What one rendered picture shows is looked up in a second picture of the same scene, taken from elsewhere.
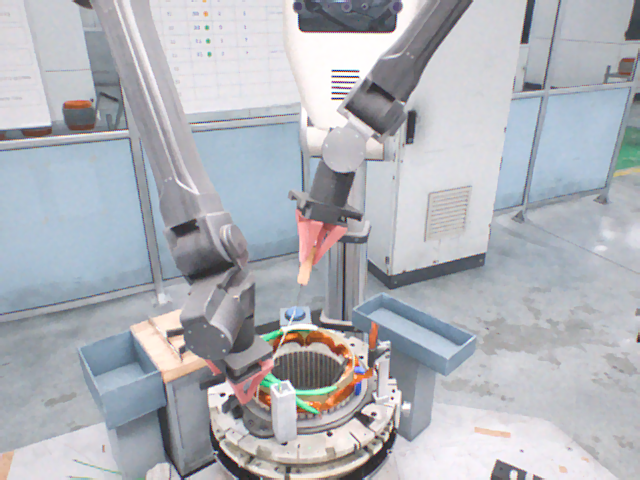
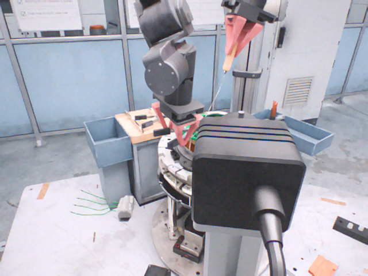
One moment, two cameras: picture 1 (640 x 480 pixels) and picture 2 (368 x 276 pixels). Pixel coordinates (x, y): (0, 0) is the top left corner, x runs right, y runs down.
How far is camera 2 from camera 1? 25 cm
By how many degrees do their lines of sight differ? 8
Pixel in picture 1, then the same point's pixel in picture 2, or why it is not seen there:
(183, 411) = (142, 164)
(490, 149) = (328, 54)
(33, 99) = (73, 14)
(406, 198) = (273, 81)
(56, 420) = not seen: hidden behind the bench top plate
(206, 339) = (160, 77)
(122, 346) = (109, 126)
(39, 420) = not seen: hidden behind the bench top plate
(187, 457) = (143, 194)
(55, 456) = (71, 187)
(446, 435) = (302, 200)
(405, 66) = not seen: outside the picture
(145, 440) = (119, 179)
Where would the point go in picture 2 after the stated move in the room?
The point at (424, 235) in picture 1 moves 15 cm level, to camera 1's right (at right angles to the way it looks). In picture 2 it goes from (282, 104) to (296, 105)
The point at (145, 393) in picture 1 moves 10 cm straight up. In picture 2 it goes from (121, 149) to (116, 119)
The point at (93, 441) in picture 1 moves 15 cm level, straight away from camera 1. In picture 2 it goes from (92, 182) to (88, 162)
